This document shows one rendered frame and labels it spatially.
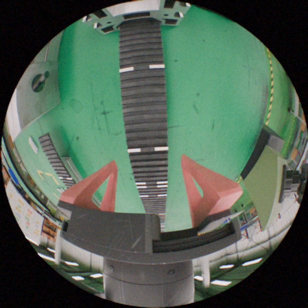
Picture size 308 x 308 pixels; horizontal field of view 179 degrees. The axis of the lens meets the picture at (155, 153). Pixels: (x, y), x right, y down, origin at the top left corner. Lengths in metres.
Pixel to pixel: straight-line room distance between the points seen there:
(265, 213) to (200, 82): 0.34
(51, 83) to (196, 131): 0.25
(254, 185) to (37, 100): 0.49
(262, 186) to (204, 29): 0.36
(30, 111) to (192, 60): 0.22
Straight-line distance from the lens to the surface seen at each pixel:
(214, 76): 0.17
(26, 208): 3.24
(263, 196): 0.35
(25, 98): 0.17
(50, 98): 0.19
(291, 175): 0.41
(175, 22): 0.18
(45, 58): 0.23
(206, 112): 0.17
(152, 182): 0.17
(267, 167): 0.34
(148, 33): 0.16
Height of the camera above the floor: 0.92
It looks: 53 degrees down
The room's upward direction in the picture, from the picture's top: 177 degrees clockwise
